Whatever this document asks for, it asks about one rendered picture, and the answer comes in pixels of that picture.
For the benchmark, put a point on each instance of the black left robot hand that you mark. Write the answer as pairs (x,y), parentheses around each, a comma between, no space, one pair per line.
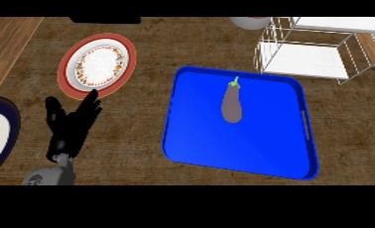
(72,129)

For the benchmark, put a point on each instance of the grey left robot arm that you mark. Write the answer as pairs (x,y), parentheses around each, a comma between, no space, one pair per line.
(50,174)

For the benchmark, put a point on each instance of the blue tray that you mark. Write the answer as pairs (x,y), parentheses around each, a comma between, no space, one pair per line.
(239,139)

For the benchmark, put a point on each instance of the dark blue rimmed plate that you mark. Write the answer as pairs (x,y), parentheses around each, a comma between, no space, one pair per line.
(7,129)

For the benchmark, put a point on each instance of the white patterned plate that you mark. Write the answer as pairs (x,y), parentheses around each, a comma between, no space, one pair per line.
(98,64)

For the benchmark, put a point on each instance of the red round placemat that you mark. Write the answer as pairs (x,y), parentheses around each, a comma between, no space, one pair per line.
(124,70)

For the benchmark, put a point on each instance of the purple eggplant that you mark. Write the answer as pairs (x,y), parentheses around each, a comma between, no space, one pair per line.
(231,106)

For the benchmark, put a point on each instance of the black appliance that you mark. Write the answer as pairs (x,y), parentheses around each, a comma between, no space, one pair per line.
(104,20)

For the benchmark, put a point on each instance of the white round bowl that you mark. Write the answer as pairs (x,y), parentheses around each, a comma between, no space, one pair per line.
(248,22)

